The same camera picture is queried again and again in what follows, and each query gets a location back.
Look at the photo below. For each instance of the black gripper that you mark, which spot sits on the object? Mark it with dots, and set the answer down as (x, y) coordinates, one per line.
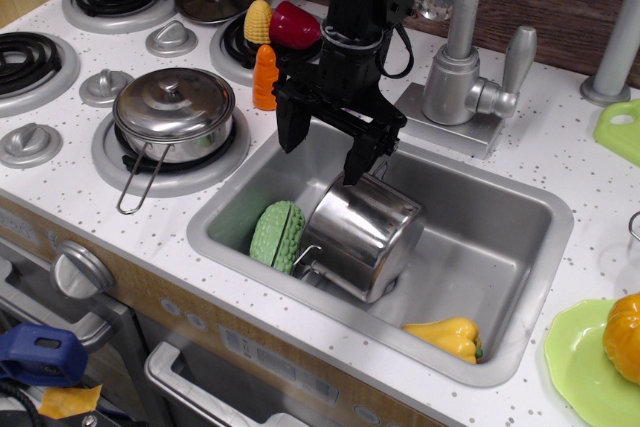
(342, 90)

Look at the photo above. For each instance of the steel pot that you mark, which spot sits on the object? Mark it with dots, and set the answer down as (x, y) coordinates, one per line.
(359, 237)

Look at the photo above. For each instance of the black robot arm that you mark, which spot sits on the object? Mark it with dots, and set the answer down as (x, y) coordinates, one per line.
(366, 19)

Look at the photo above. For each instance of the silver sink basin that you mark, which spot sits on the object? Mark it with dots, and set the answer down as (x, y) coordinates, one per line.
(489, 249)

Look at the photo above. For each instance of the orange toy carrot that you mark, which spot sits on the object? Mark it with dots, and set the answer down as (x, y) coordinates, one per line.
(265, 75)

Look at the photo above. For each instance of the green toy bitter melon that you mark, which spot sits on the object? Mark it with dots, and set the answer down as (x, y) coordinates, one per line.
(277, 236)

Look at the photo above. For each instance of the red toy bell pepper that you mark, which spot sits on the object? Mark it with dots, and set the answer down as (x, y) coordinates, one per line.
(293, 27)

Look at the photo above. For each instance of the burner under vegetables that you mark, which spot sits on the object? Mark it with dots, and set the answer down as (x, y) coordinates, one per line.
(234, 58)

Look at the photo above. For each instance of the silver toy faucet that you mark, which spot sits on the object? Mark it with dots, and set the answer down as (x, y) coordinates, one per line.
(457, 108)

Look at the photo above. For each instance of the yellow toy corn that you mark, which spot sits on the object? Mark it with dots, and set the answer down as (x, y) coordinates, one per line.
(257, 22)

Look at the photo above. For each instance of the lidded steel saucepan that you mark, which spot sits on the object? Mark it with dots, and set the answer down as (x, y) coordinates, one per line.
(181, 116)

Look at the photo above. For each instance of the silver stove knob upper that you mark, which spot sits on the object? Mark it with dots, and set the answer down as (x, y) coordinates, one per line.
(171, 40)

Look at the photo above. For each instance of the silver stove knob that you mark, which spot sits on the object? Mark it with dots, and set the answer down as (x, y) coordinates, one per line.
(100, 90)
(171, 40)
(30, 145)

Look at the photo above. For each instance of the burner under saucepan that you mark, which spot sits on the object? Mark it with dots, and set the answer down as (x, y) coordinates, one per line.
(114, 159)

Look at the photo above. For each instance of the silver stove knob middle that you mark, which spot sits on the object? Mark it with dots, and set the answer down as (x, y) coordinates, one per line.
(100, 90)

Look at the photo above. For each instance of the yellow toy bell pepper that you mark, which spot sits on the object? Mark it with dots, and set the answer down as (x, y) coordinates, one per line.
(458, 336)

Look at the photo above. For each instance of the silver oven dial knob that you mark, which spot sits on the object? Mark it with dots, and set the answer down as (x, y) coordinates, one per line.
(79, 274)

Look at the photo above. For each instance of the silver stove knob lower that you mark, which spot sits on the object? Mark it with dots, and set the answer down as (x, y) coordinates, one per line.
(30, 145)

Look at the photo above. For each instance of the green cutting board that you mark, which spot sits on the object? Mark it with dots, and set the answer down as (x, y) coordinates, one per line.
(617, 129)

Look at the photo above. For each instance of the black coil burner far left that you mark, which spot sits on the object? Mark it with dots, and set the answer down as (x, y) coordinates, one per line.
(36, 68)

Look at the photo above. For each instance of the blue clamp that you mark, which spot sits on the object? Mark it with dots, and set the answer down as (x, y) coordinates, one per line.
(39, 355)

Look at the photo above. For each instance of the orange toy pumpkin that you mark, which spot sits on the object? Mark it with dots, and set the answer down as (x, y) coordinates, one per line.
(621, 337)

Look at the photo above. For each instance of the green plastic plate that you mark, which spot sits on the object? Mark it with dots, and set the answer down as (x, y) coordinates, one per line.
(581, 371)

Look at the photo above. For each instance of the silver vertical post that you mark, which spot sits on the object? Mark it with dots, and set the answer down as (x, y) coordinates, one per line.
(609, 84)

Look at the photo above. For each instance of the dishwasher door handle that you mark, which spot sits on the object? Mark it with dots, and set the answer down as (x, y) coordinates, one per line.
(202, 389)

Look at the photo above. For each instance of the oven door handle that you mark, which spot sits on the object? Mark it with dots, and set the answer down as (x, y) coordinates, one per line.
(28, 295)

